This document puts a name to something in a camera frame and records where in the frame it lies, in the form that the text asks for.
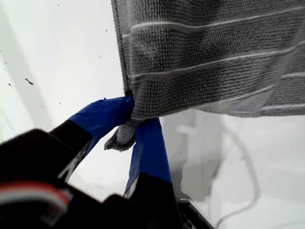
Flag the thin white cable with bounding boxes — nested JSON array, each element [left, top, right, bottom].
[[214, 119, 262, 229]]

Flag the grey striped towel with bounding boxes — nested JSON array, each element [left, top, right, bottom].
[[103, 0, 305, 153]]

